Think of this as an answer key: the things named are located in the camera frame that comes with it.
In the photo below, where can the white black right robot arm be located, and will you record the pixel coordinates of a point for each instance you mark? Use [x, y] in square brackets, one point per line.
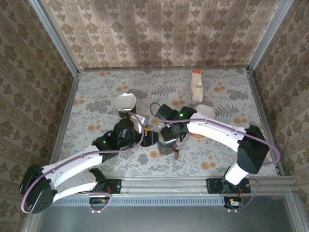
[217, 131]

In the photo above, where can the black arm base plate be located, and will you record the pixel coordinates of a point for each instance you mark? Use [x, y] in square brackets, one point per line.
[212, 186]
[114, 186]

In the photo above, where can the aluminium corner post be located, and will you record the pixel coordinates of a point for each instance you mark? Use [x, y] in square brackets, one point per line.
[268, 33]
[55, 41]

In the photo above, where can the white paper coffee filter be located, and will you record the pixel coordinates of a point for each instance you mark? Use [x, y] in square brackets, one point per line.
[124, 102]
[206, 110]

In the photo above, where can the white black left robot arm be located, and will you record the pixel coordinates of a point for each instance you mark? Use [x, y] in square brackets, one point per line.
[77, 166]

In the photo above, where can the small electronics board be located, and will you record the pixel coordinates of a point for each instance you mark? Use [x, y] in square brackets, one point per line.
[99, 201]
[234, 203]

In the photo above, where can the white paper filter stack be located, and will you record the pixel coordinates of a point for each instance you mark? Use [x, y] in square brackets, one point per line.
[197, 89]

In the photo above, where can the aluminium table end rail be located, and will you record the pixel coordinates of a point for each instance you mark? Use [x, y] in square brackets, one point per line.
[157, 68]

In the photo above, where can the aluminium table side rail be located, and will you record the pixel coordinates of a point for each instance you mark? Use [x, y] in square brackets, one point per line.
[262, 106]
[62, 125]

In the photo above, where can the aluminium mounting rail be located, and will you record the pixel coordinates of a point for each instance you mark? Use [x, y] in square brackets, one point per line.
[164, 186]

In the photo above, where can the orange glass dripper cup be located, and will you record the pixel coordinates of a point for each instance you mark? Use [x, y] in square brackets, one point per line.
[196, 135]

